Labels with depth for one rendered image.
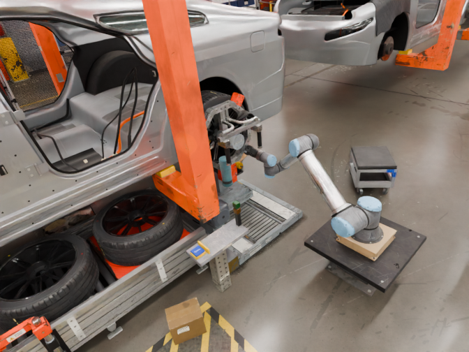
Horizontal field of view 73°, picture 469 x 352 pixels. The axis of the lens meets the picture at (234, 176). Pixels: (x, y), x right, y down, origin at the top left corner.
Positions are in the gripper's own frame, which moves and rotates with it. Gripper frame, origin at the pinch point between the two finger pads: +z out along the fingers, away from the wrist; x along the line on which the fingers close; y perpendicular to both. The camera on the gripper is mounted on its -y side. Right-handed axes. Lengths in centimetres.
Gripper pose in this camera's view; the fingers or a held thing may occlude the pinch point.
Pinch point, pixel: (242, 147)
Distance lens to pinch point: 290.6
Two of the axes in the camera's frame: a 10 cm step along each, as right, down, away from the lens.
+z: -6.6, -3.5, 6.6
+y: 6.0, 2.9, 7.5
